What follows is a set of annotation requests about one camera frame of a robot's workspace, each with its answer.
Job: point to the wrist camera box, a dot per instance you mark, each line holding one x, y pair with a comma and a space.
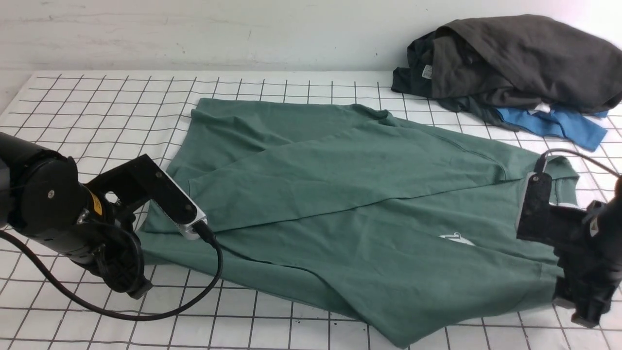
190, 220
535, 209

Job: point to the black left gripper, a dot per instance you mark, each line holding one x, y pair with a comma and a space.
90, 224

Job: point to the blue shirt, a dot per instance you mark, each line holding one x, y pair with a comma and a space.
556, 122

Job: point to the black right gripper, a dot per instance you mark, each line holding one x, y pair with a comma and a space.
592, 269

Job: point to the dark grey shirt pile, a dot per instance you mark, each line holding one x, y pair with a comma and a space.
514, 62

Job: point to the green long-sleeved shirt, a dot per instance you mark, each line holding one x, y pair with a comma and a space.
407, 227

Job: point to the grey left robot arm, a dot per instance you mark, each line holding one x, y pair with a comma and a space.
92, 223

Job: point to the white grid tablecloth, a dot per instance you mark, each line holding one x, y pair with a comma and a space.
104, 118

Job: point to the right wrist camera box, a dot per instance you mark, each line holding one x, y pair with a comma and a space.
535, 209

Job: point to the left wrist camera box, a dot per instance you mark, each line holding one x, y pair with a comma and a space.
190, 220

